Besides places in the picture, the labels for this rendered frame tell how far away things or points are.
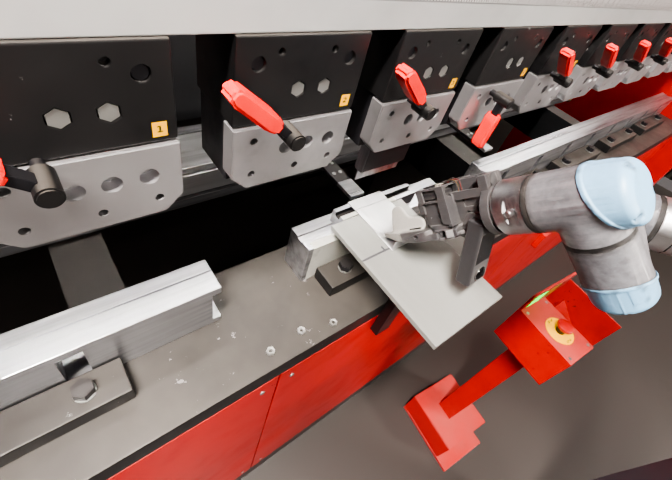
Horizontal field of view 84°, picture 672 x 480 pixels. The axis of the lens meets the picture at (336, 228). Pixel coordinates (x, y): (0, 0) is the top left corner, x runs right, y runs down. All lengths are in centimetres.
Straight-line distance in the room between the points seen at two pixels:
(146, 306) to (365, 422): 116
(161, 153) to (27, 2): 13
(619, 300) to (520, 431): 140
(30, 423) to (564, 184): 68
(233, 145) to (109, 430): 41
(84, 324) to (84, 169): 28
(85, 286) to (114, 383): 19
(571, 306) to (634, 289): 68
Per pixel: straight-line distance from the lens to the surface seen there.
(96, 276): 74
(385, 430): 161
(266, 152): 41
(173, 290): 60
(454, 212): 57
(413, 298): 61
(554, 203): 48
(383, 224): 69
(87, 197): 37
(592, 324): 122
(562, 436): 202
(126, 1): 31
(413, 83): 45
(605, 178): 47
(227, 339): 66
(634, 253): 52
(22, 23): 30
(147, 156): 36
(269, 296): 70
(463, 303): 65
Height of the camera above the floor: 146
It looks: 45 degrees down
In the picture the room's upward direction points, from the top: 19 degrees clockwise
